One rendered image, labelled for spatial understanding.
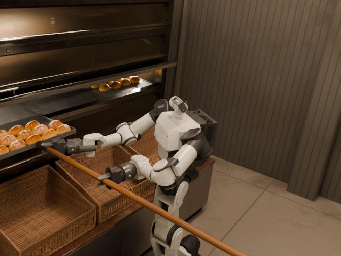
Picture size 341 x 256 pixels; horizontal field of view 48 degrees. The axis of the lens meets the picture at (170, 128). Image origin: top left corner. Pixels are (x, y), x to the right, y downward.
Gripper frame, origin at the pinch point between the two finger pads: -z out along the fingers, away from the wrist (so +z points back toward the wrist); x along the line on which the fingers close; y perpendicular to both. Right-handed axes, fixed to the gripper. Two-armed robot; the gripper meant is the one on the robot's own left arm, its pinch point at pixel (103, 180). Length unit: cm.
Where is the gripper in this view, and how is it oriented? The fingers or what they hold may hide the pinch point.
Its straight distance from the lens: 194.8
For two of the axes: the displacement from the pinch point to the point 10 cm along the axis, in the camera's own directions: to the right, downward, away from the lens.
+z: 6.9, -2.3, 6.8
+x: -1.1, 9.1, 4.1
